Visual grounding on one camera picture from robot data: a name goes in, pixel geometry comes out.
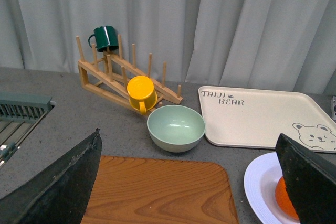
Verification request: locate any wooden dish rack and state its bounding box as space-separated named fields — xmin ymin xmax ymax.
xmin=76 ymin=34 xmax=183 ymax=114

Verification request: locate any wooden cutting board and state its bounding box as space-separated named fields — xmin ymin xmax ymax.
xmin=82 ymin=156 xmax=239 ymax=223

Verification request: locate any dark green mug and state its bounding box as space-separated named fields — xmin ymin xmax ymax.
xmin=88 ymin=25 xmax=119 ymax=52

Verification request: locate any white round plate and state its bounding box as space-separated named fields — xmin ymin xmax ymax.
xmin=244 ymin=152 xmax=299 ymax=223

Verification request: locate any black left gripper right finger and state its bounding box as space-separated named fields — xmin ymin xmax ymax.
xmin=275 ymin=133 xmax=335 ymax=223

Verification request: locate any green dish drainer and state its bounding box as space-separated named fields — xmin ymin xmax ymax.
xmin=1 ymin=91 xmax=53 ymax=165

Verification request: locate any beige bear tray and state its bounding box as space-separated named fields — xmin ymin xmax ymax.
xmin=198 ymin=86 xmax=335 ymax=153

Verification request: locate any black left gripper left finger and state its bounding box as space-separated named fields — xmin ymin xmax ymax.
xmin=1 ymin=129 xmax=102 ymax=223

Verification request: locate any green bowl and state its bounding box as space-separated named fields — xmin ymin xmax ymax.
xmin=147 ymin=105 xmax=206 ymax=153

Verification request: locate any orange fruit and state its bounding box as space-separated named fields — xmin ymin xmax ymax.
xmin=275 ymin=177 xmax=299 ymax=221

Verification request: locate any yellow mug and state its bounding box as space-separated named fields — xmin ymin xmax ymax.
xmin=127 ymin=76 xmax=158 ymax=115

